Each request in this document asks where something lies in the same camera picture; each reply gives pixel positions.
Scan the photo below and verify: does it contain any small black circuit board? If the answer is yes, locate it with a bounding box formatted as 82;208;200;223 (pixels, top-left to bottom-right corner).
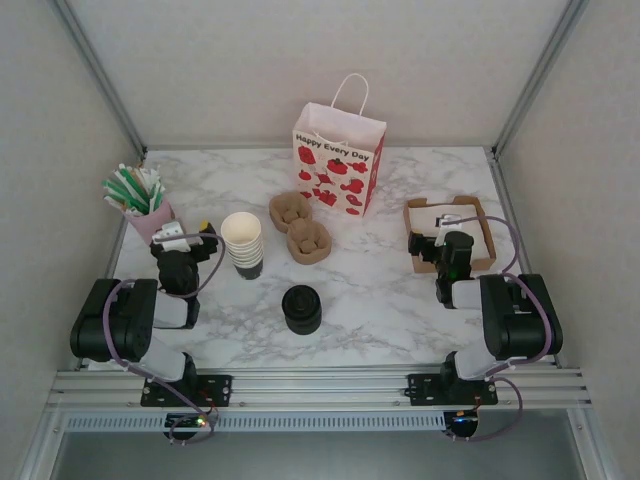
444;410;484;441
164;412;209;444

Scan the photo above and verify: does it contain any stack of brown pulp carriers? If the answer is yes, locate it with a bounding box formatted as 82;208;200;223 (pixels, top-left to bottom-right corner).
268;190;333;265

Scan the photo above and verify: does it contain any stack of black cup lids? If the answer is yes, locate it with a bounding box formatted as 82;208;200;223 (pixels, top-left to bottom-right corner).
281;284;322;336

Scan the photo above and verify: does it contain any white napkin stack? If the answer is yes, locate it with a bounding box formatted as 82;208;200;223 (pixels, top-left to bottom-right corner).
410;202;489;266

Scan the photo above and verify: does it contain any aluminium mounting rail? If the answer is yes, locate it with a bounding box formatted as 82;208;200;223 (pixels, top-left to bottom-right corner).
44;368;594;412

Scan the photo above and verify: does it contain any aluminium frame post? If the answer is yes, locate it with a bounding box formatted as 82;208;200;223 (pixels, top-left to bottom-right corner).
491;0;591;161
49;0;149;157

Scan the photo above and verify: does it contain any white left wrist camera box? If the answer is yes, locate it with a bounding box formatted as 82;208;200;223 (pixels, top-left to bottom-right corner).
152;223;201;251

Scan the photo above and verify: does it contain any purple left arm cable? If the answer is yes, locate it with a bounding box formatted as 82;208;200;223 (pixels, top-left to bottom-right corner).
102;231;226;446

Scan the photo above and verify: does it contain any brown cardboard tray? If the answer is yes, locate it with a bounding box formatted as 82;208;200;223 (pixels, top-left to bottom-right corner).
403;195;497;274

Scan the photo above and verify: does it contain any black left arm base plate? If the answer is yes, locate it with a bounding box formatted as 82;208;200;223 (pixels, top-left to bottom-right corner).
139;374;234;407

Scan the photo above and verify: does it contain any stack of paper cups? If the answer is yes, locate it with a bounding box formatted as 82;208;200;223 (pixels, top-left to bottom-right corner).
220;211;265;281

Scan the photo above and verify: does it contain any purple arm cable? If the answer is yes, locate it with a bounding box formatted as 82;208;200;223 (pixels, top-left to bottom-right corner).
442;215;564;444
102;231;226;446

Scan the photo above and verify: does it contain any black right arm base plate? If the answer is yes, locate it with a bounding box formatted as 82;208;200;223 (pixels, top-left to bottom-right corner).
407;372;500;406

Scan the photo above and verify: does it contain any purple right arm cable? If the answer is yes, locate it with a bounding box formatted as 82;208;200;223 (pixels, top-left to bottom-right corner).
442;215;564;444

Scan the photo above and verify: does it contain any white wrapped straw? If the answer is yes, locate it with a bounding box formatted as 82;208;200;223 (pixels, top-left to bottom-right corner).
115;162;146;201
144;166;162;201
104;194;139;216

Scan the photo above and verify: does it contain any white slotted cable duct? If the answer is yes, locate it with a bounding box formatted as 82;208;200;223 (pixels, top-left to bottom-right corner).
64;412;446;432

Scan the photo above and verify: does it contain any pink straw holder cup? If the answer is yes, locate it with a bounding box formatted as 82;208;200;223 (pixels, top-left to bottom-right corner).
123;197;184;247

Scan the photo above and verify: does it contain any white red printed paper bag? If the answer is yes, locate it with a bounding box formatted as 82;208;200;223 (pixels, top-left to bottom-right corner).
292;73;389;217

